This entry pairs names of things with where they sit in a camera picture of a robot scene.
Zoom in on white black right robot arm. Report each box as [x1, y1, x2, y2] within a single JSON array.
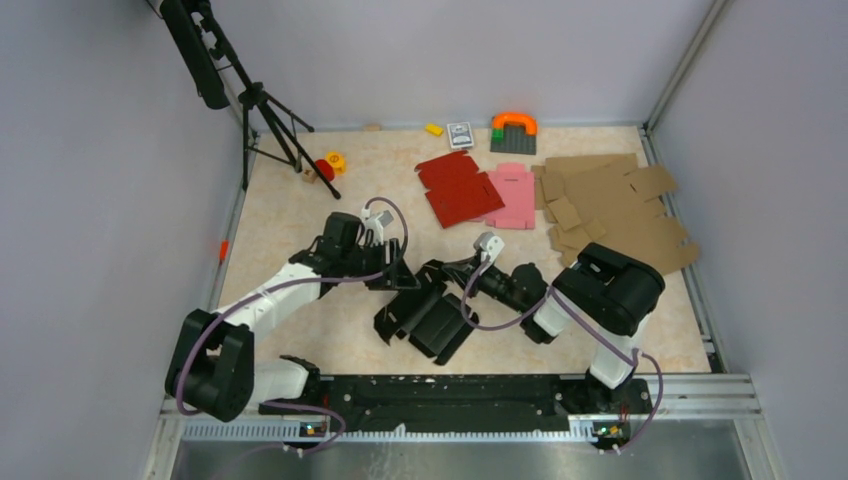
[[460, 242, 666, 412]]

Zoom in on brown flat cardboard sheets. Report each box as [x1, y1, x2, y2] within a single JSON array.
[[531, 154, 700, 275]]

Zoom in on pink flat cardboard sheet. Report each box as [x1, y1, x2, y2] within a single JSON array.
[[477, 162, 536, 230]]

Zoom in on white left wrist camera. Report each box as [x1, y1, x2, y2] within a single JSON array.
[[360, 207, 394, 246]]

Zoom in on playing card deck box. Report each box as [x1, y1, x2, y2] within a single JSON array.
[[446, 122, 475, 151]]

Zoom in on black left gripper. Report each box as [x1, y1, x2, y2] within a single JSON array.
[[341, 238, 420, 290]]

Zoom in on small wooden cube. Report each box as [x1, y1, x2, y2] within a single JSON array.
[[301, 170, 318, 184]]

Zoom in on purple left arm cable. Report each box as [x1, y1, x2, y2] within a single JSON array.
[[174, 196, 411, 458]]

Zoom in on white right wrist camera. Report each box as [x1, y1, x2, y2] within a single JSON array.
[[473, 231, 505, 270]]

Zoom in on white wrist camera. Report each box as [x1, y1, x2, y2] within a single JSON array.
[[360, 207, 394, 246], [473, 231, 505, 270]]

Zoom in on black camera tripod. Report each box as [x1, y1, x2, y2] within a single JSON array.
[[153, 0, 342, 200]]

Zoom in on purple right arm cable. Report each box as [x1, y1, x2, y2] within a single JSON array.
[[460, 258, 666, 455]]

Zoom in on red flat cardboard sheet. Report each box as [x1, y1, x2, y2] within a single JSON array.
[[414, 150, 505, 229]]

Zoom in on grey building baseplate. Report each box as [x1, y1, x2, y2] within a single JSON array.
[[490, 126, 537, 155]]

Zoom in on red yellow toy spool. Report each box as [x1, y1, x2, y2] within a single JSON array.
[[315, 151, 347, 181]]

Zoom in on black corrugated paper box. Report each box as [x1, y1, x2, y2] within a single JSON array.
[[373, 260, 479, 366]]

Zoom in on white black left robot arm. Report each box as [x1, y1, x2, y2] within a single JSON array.
[[164, 207, 420, 422]]

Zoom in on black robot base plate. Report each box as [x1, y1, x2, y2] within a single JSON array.
[[258, 372, 654, 435]]

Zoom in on orange arch toy block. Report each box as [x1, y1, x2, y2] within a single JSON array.
[[491, 112, 538, 136]]

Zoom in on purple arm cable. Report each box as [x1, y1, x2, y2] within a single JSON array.
[[460, 258, 666, 455], [174, 196, 411, 458]]

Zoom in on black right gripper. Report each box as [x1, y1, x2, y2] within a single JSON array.
[[442, 253, 529, 315]]

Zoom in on yellow small block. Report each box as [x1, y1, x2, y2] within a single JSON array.
[[425, 123, 444, 137]]

